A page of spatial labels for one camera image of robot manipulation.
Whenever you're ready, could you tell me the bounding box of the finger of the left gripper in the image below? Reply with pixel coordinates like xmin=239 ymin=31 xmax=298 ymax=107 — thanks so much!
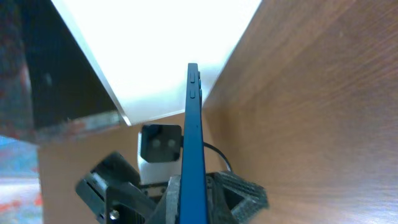
xmin=206 ymin=171 xmax=269 ymax=224

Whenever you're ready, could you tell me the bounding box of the blue Samsung Galaxy smartphone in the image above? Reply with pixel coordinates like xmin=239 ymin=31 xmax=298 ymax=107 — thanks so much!
xmin=178 ymin=63 xmax=208 ymax=224

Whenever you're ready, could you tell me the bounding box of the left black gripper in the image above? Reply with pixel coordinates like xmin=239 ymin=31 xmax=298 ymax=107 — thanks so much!
xmin=75 ymin=152 xmax=181 ymax=224

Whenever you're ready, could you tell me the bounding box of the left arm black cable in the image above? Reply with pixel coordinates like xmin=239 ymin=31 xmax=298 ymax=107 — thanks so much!
xmin=203 ymin=142 xmax=233 ymax=172

